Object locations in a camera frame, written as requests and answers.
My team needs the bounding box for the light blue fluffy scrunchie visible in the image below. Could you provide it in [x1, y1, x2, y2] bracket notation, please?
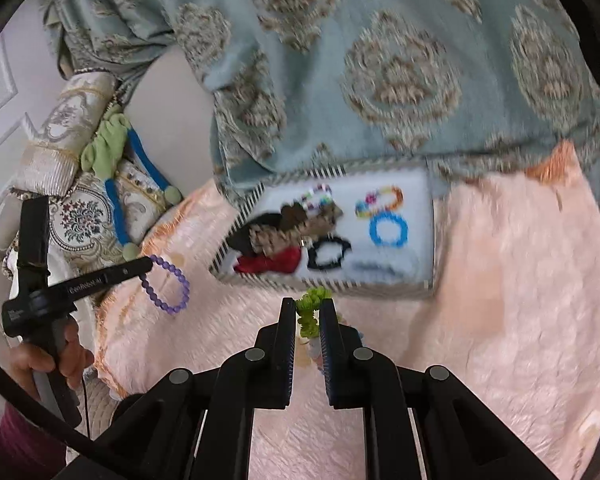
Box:
[342, 254, 420, 285]

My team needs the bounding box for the black scrunchie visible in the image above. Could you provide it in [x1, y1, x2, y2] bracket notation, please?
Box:
[307, 235, 352, 272]

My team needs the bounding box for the brown flower hair clip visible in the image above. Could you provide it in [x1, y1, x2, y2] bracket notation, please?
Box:
[279, 202, 307, 231]

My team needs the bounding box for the person's left hand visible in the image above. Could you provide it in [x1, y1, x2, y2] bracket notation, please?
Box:
[7, 316, 96, 403]

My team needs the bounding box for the green blue flower bead bracelet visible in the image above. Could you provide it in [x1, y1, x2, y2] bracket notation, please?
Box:
[294, 286, 334, 376]

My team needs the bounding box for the green blue plush toy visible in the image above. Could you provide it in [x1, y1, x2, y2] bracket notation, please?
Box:
[80, 104, 183, 261]

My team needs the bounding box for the cream embroidered bolster pillow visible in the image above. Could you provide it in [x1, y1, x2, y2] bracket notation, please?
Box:
[12, 72, 118, 197]

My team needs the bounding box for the multicolour round bead bracelet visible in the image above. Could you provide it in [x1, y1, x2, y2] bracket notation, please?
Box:
[299, 183, 337, 214]

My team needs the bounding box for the purple bead bracelet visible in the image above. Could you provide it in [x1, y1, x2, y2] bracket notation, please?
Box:
[139, 252, 193, 317]

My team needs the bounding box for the orange yellow bead bracelet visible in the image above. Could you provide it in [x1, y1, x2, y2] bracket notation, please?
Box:
[354, 185, 405, 220]

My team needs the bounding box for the striped black white tray box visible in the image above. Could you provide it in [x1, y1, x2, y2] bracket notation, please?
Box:
[210, 159, 439, 298]

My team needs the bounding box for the leopard print bow clip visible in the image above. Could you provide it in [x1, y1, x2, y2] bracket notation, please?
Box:
[251, 203, 343, 257]

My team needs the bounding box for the peach quilted bedspread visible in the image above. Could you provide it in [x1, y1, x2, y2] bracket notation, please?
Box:
[95, 142, 600, 479]

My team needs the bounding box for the cream floral cushion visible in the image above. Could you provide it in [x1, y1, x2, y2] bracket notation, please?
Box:
[0, 159, 174, 281]

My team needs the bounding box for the red bow hair clip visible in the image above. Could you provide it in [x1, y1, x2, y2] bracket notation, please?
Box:
[234, 247, 302, 274]

